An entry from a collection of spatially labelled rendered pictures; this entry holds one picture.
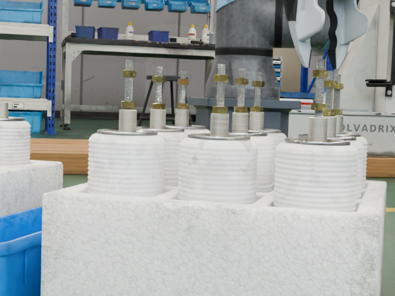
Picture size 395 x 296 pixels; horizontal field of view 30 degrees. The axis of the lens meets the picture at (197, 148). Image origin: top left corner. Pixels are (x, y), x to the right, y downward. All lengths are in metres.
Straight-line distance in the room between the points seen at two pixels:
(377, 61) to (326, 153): 2.53
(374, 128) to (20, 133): 2.14
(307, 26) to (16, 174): 0.54
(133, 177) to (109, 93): 8.36
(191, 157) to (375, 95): 2.52
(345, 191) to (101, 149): 0.29
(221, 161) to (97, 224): 0.16
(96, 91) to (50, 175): 7.97
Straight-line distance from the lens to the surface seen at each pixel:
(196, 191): 0.86
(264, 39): 1.45
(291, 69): 7.42
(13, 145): 1.23
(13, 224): 1.11
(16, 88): 5.49
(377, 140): 3.18
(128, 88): 0.92
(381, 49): 3.32
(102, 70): 9.23
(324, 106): 0.86
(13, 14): 5.50
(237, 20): 1.44
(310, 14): 0.84
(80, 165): 2.77
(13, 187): 1.17
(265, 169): 0.98
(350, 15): 0.87
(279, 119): 1.43
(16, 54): 9.19
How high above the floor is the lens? 0.30
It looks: 4 degrees down
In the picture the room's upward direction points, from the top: 2 degrees clockwise
